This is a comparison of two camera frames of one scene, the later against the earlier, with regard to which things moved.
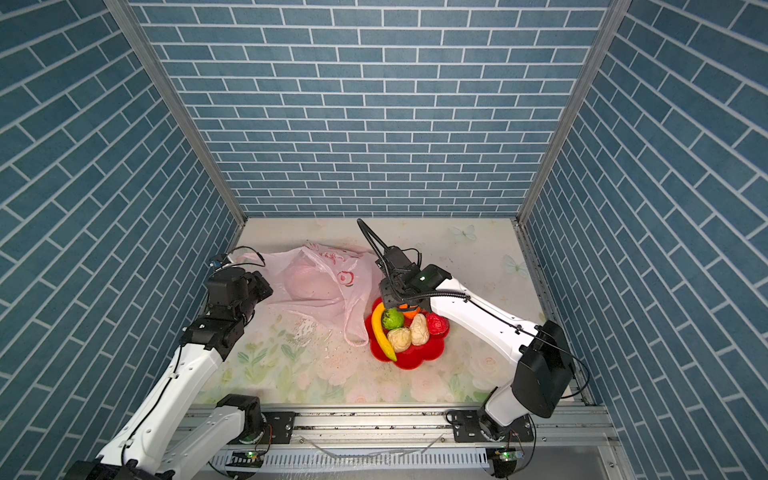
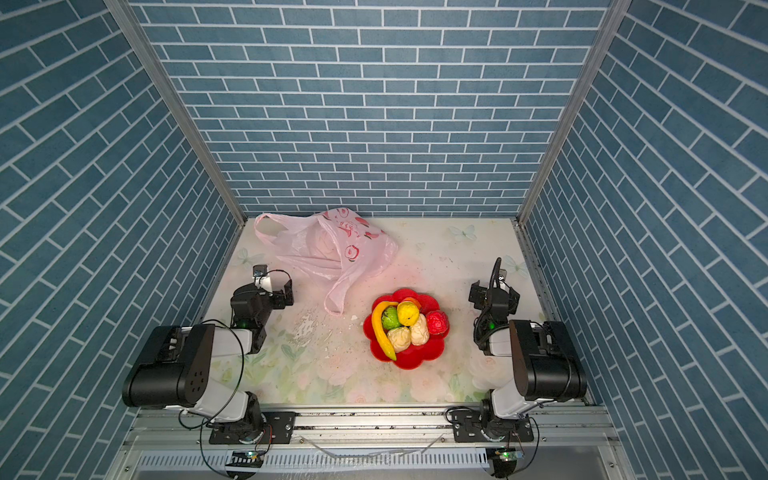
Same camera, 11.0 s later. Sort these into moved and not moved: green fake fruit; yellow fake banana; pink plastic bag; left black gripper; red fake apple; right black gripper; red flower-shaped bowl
Moved: left black gripper; pink plastic bag; right black gripper
Not moved: red flower-shaped bowl; yellow fake banana; green fake fruit; red fake apple
